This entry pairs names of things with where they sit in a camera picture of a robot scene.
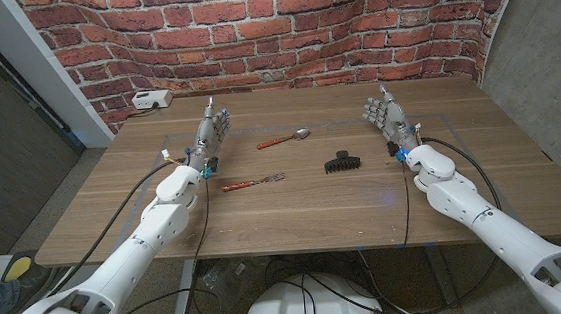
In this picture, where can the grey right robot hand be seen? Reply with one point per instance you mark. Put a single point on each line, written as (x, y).
(394, 118)

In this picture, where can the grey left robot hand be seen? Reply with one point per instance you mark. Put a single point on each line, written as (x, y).
(207, 137)

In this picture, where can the black hair claw clip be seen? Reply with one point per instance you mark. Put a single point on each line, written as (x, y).
(342, 163)

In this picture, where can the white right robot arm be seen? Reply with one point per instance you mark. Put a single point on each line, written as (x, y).
(497, 230)

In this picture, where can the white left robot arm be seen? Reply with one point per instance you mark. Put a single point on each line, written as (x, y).
(132, 254)

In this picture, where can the white power strip box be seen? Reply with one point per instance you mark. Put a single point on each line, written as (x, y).
(151, 99)

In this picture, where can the red brick print backdrop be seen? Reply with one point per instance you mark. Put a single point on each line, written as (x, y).
(271, 32)

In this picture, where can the clear plastic bag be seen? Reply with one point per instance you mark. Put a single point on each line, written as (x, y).
(230, 281)

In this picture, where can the grey metal table leg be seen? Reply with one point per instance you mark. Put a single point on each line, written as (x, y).
(442, 274)
(185, 290)

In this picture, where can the white robot torso base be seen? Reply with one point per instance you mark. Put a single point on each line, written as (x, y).
(277, 307)

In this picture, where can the yellow black foot pedal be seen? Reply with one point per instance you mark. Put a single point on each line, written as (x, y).
(17, 269)

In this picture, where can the dark person shoe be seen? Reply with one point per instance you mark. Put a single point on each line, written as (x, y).
(32, 289)

